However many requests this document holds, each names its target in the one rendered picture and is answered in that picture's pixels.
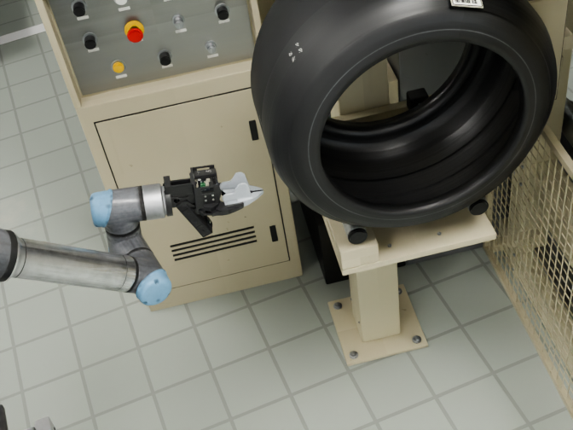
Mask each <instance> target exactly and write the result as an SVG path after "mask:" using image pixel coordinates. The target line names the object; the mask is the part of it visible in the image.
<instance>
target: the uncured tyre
mask: <svg viewBox="0 0 573 430"><path fill-rule="evenodd" d="M301 1H302V2H301V3H300V2H299V0H275V2H274V3H273V5H272V6H271V8H270V9H269V12H268V13H267V15H266V16H265V18H264V20H263V24H262V25H261V28H260V30H259V33H258V37H257V40H256V43H255V47H254V51H253V57H252V67H251V89H252V99H253V102H254V106H255V108H256V112H257V115H258V120H259V114H258V111H259V113H260V117H261V121H262V126H261V129H262V132H263V137H264V140H265V143H266V146H267V149H268V152H269V157H270V159H271V161H272V164H273V166H274V168H275V170H276V172H277V173H278V175H279V177H280V178H281V180H282V181H283V183H284V184H285V185H286V186H287V187H288V188H289V189H290V190H291V191H292V193H293V194H294V195H295V196H296V197H297V198H298V199H299V200H300V201H302V202H303V203H304V204H305V205H306V206H307V207H309V208H310V209H312V210H313V211H315V212H317V213H319V214H321V215H322V216H324V217H327V218H330V219H332V220H335V221H338V222H340V223H344V224H351V225H355V226H362V227H376V228H397V227H406V226H412V225H417V224H424V223H428V222H431V221H434V220H437V219H439V218H444V217H447V216H448V215H451V214H453V213H455V212H458V211H460V210H462V209H464V208H466V207H468V206H470V205H471V204H473V203H475V202H476V201H478V200H480V199H482V198H483V197H484V196H485V195H487V194H488V193H490V192H491V191H492V190H494V189H495V188H496V187H498V186H499V185H500V184H501V183H502V182H504V181H505V180H506V179H507V178H508V177H509V176H510V175H511V174H512V173H513V172H514V171H515V170H516V168H517V167H518V166H519V165H520V164H521V162H522V161H523V160H524V158H525V157H526V155H527V154H528V153H529V151H530V150H531V149H532V147H533V146H534V145H535V143H536V141H537V139H538V138H539V136H540V134H541V133H542V131H543V129H544V127H545V125H546V123H547V120H548V118H549V115H550V113H551V111H552V108H553V103H554V99H555V95H556V89H557V79H558V74H557V63H556V58H555V54H554V51H553V44H552V41H551V38H550V36H549V33H548V30H547V28H546V26H545V24H544V22H543V21H542V19H541V17H540V16H539V15H538V14H537V12H536V11H535V10H534V8H533V7H532V6H531V5H530V3H529V2H528V1H527V0H482V3H483V8H471V7H459V6H452V4H451V1H450V0H301ZM299 39H300V41H301V43H302V45H303V46H304V47H305V51H304V52H303V53H302V55H301V56H300V57H299V58H298V59H297V60H296V62H295V63H294V65H292V64H291V62H290V61H289V60H288V59H287V54H288V53H289V51H290V50H291V48H292V47H293V45H294V44H295V43H296V42H297V41H298V40H299ZM438 42H462V43H466V45H465V48H464V50H463V53H462V55H461V58H460V60H459V62H458V64H457V66H456V67H455V69H454V71H453V72H452V73H451V74H450V76H449V77H448V79H447V80H446V81H445V82H444V83H443V85H442V86H441V87H440V88H439V89H438V90H437V91H436V92H434V93H433V94H432V95H431V96H429V97H428V98H427V99H426V100H424V101H423V102H422V103H420V104H419V105H417V106H415V107H413V108H411V109H409V110H408V111H406V112H404V113H400V114H398V115H396V116H393V117H390V118H388V119H382V120H376V121H370V122H349V121H343V120H338V119H333V118H330V117H328V115H329V114H330V112H331V111H332V109H333V106H334V105H335V103H336V102H337V100H338V99H339V98H340V97H341V96H342V94H343V93H344V92H345V91H346V89H347V88H348V87H349V86H350V85H351V84H352V83H353V82H354V81H355V80H356V79H357V78H359V77H360V76H361V75H362V74H363V73H365V72H366V71H367V70H368V69H369V68H371V67H373V66H374V65H376V64H377V63H379V62H381V61H382V60H384V59H386V58H388V57H390V56H392V55H394V54H396V53H399V52H401V51H404V50H405V49H410V48H413V47H416V46H420V45H423V44H431V43H438ZM259 123H260V120H259Z"/></svg>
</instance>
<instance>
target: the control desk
mask: <svg viewBox="0 0 573 430"><path fill-rule="evenodd" d="M34 1H35V4H36V5H37V8H38V12H39V14H40V17H41V19H42V22H43V25H44V28H45V31H46V32H47V35H48V38H49V41H50V44H51V47H52V49H53V51H54V54H55V58H56V60H57V62H58V65H59V68H60V70H61V74H62V76H63V78H64V81H65V83H66V86H67V89H68V92H69V95H70V97H71V99H72V103H73V106H74V107H75V110H76V112H77V115H78V119H79V121H80V124H81V126H82V128H83V131H84V134H85V137H86V140H87V142H88V144H89V147H90V151H91V153H92V155H93V158H94V161H95V164H96V167H97V169H98V172H99V174H100V176H101V180H102V182H103V185H104V188H105V190H108V189H122V188H129V187H135V186H141V185H148V184H155V183H160V184H161V186H163V183H164V179H163V177H164V176H170V180H178V179H184V178H190V176H189V173H190V167H196V166H208V165H214V167H215V168H216V171H217V180H218V182H219V183H222V182H227V181H230V180H232V178H233V176H234V175H235V173H236V172H243V173H244V174H245V176H246V180H247V182H248V184H249V185H251V186H256V187H259V188H261V189H263V195H261V196H260V197H259V198H257V199H256V200H255V201H254V202H252V203H251V204H249V205H247V206H244V208H242V209H240V210H239V211H237V212H233V213H231V214H229V215H223V216H214V217H213V216H207V217H209V218H210V220H211V221H212V232H213V233H212V234H210V235H208V236H206V237H202V235H201V234H200V233H199V232H198V231H197V230H196V229H195V228H194V226H193V225H192V224H191V223H190V222H189V221H188V220H187V219H186V218H185V217H184V216H183V215H182V214H181V213H180V211H179V210H178V209H177V208H176V207H175V208H172V211H173V216H169V217H167V215H165V218H159V219H153V220H147V221H141V222H140V225H141V231H142V236H143V238H144V239H145V241H146V242H147V244H148V245H149V247H150V248H151V250H152V251H153V254H154V255H155V257H156V259H157V260H158V261H159V263H160V264H161V266H162V268H163V269H164V270H165V271H166V273H167V276H168V277H169V279H170V281H171V292H170V294H169V295H168V297H167V298H166V299H165V300H164V301H162V302H161V303H159V304H157V305H149V308H150V311H157V310H161V309H164V308H169V307H172V306H176V305H182V304H186V303H190V302H194V301H197V300H201V299H207V298H211V297H215V296H218V295H222V294H226V293H232V292H236V291H240V290H243V289H247V288H254V287H257V286H261V285H264V284H268V283H272V282H278V281H282V280H286V279H289V278H294V277H297V276H302V275H303V270H302V265H301V259H300V254H299V249H298V239H297V234H296V229H295V223H294V218H293V213H292V203H291V198H290V193H289V188H288V187H287V186H286V185H285V184H284V183H283V181H282V180H281V178H280V177H279V175H278V173H277V172H276V170H275V168H274V166H273V164H272V161H271V159H270V157H269V152H268V149H267V146H266V143H265V140H264V137H263V132H262V129H261V125H260V123H259V120H258V115H257V112H256V108H255V106H254V102H253V99H252V89H251V67H252V57H253V51H254V47H255V43H256V40H257V37H258V33H259V30H260V28H261V25H262V24H261V19H260V14H259V8H258V0H34Z"/></svg>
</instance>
